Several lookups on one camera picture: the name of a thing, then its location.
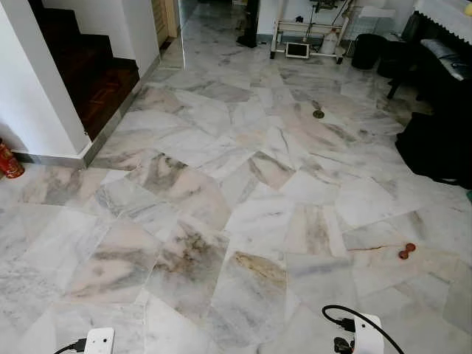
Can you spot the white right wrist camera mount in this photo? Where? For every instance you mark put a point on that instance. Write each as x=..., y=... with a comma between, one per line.
x=367, y=334

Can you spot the white plastic jug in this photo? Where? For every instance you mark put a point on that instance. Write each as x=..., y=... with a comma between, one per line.
x=330, y=42

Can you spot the white lace cloth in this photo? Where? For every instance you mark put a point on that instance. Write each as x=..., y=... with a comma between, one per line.
x=442, y=16

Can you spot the black bag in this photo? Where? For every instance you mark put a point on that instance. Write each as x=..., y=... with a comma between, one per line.
x=439, y=147

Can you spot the red canister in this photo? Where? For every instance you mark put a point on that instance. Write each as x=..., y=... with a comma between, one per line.
x=8, y=161

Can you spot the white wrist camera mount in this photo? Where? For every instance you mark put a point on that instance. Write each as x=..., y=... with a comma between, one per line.
x=367, y=334
x=99, y=341

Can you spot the small red-brown floor object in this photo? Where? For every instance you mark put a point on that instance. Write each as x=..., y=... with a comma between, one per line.
x=406, y=251

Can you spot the round metal floor drain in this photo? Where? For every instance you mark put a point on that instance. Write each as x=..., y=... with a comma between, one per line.
x=318, y=114

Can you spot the black bin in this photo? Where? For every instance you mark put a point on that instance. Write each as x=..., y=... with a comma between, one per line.
x=367, y=51

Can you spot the black standing fan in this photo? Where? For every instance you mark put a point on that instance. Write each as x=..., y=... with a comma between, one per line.
x=249, y=26

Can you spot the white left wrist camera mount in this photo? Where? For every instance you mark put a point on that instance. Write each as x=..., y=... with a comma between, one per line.
x=99, y=341

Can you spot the dark wooden staircase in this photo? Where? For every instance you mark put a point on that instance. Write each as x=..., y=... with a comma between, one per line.
x=96, y=81

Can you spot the white wheeled rack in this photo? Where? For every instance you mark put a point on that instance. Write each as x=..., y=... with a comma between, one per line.
x=310, y=29

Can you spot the wooden door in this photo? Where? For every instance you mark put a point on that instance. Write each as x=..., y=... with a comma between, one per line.
x=164, y=18

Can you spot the white framed flat device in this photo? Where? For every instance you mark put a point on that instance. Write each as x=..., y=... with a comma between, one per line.
x=298, y=50

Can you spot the black bench grey cushion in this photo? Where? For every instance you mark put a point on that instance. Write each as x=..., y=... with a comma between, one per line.
x=442, y=85

